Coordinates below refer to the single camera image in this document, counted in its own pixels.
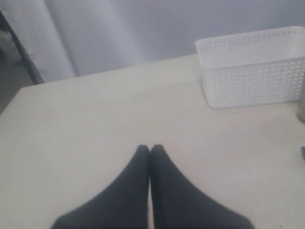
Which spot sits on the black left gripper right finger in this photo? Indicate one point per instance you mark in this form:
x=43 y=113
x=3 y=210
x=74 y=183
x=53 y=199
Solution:
x=178 y=204

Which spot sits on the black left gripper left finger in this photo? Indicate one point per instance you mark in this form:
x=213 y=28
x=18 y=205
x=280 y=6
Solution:
x=122 y=205

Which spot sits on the silver fork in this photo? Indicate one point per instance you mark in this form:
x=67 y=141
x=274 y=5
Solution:
x=303 y=152

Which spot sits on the white perforated plastic basket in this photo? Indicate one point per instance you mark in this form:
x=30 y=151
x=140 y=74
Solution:
x=253 y=68

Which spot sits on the shiny steel cup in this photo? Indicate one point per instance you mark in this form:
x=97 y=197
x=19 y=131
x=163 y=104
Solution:
x=301 y=110

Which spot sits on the white backdrop curtain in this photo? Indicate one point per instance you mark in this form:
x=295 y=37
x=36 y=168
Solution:
x=71 y=38

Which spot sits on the dark metal frame post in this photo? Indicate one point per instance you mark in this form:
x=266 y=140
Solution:
x=26 y=62

